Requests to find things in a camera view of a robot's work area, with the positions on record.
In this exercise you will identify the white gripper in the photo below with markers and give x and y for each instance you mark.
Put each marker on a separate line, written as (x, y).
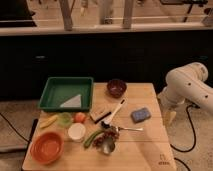
(168, 105)

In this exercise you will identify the blue sponge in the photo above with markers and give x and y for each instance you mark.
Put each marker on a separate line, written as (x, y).
(140, 115)

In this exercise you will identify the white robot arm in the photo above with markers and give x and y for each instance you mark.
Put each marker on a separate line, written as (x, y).
(186, 82)

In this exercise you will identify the metal measuring cup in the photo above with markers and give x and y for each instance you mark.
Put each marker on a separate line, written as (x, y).
(107, 146)

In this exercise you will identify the white paper cup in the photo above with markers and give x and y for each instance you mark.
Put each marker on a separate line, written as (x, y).
(77, 132)

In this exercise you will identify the metal spoon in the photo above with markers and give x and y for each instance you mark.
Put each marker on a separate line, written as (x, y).
(117, 128)

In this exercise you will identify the purple grape bunch toy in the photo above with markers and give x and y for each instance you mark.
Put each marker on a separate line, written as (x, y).
(107, 134)

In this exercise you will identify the dark purple bowl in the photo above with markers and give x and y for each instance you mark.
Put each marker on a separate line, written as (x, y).
(116, 88)

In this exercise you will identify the wooden block brush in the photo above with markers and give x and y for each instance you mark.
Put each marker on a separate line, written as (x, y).
(99, 112)

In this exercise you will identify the green cucumber toy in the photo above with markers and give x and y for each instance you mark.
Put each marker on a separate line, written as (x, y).
(89, 140)

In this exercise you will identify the red tomato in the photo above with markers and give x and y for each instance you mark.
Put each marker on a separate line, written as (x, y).
(79, 117)

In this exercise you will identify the white cloth in tray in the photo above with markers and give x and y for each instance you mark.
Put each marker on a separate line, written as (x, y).
(72, 102)

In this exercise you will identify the green plastic tray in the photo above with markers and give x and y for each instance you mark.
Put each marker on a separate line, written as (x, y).
(57, 90)

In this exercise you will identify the yellow banana toy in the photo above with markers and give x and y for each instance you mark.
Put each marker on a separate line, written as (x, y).
(48, 121)

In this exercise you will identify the orange bowl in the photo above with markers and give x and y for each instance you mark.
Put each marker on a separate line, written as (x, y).
(47, 148)

